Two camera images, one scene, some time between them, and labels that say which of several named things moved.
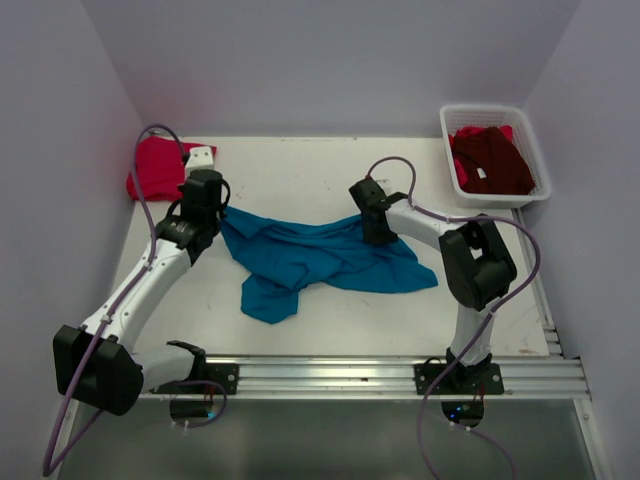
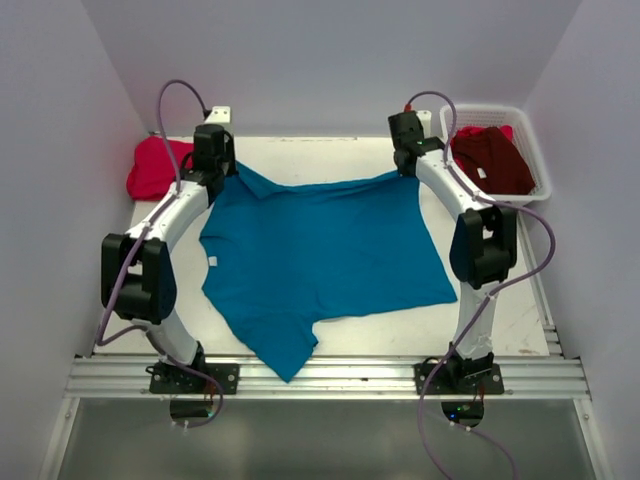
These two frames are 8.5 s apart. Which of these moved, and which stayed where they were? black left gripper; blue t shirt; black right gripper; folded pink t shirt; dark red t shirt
Moved: black left gripper; blue t shirt; black right gripper
Stayed: folded pink t shirt; dark red t shirt
